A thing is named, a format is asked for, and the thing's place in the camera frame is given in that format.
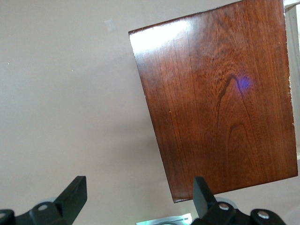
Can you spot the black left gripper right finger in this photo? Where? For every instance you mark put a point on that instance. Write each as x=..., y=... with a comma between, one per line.
x=211, y=211

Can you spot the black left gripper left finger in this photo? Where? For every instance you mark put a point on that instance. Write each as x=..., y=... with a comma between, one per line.
x=65, y=204

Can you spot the dark brown wooden drawer box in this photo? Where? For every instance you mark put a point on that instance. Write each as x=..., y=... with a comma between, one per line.
x=211, y=105

